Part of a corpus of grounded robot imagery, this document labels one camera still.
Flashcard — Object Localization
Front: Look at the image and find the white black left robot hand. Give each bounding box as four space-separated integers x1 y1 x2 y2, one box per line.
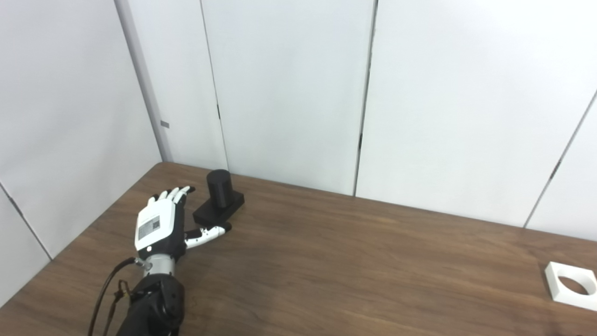
134 186 232 262

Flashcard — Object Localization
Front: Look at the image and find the black peg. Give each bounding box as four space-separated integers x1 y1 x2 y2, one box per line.
193 169 245 228

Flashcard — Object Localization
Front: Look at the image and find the white square piece with hole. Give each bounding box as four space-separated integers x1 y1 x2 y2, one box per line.
545 262 597 312

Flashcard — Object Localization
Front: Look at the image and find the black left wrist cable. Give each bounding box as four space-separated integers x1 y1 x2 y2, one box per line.
88 258 140 336

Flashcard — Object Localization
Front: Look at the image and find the thin left cable yellow tag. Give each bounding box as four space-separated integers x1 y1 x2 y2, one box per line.
104 279 136 336

